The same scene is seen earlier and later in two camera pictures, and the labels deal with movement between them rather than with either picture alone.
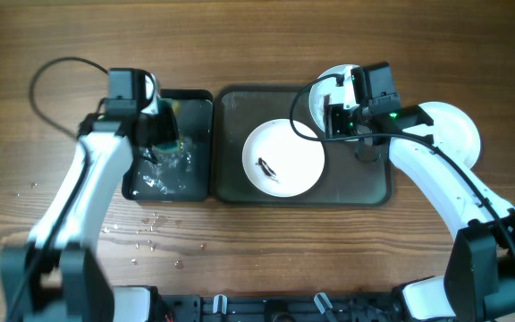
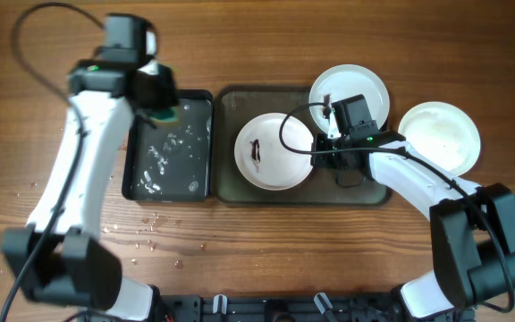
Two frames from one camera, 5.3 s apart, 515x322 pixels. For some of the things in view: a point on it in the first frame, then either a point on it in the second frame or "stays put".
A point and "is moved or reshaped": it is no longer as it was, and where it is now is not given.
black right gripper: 333,122 to 318,158
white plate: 451,130 stays put
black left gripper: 165,122 to 170,97
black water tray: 183,172 stays put
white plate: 280,162 is moved or reshaped
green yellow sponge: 173,147 is moved or reshaped
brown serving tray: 344,179 stays put
